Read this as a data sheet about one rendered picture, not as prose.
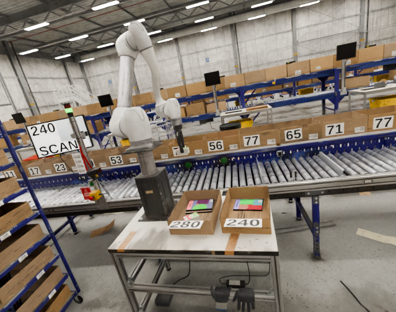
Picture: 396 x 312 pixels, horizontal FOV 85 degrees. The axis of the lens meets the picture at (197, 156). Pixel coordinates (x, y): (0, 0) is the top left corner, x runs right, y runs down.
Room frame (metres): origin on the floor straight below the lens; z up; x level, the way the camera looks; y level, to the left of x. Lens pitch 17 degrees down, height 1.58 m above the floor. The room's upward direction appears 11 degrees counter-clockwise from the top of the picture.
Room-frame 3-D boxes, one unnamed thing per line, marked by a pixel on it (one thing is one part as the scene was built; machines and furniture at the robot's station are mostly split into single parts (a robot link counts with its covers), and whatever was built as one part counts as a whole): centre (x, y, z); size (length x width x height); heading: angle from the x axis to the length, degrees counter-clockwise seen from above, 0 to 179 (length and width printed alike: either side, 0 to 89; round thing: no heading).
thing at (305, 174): (1.74, -0.88, 0.72); 0.52 x 0.05 x 0.05; 168
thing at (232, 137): (2.33, -0.30, 0.96); 0.39 x 0.29 x 0.17; 78
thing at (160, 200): (1.46, 0.36, 0.91); 0.26 x 0.26 x 0.33; 74
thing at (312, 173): (1.72, -0.95, 0.72); 0.52 x 0.05 x 0.05; 168
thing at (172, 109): (1.77, 0.12, 1.46); 0.13 x 0.11 x 0.16; 38
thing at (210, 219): (1.29, 0.08, 0.80); 0.38 x 0.28 x 0.10; 163
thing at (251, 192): (1.20, -0.25, 0.80); 0.38 x 0.28 x 0.10; 161
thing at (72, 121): (1.86, 0.97, 1.11); 0.12 x 0.05 x 0.88; 78
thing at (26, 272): (1.31, 1.47, 0.59); 0.40 x 0.30 x 0.10; 166
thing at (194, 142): (2.41, 0.08, 0.96); 0.39 x 0.29 x 0.17; 78
